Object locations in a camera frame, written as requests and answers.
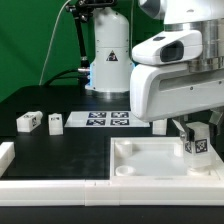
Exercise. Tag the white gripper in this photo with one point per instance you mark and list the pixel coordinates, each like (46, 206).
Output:
(171, 90)

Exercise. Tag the white square tabletop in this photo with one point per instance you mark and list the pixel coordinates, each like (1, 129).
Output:
(160, 158)

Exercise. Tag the white sheet with markers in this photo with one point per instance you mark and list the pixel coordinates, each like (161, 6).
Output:
(103, 119)

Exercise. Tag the white U-shaped fence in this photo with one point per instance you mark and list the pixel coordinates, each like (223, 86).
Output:
(105, 192)

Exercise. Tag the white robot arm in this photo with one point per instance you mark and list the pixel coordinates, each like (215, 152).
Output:
(112, 69)

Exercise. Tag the black camera stand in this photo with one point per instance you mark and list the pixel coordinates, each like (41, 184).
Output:
(82, 11)

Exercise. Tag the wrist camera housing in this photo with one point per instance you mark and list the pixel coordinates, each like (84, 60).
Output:
(169, 47)

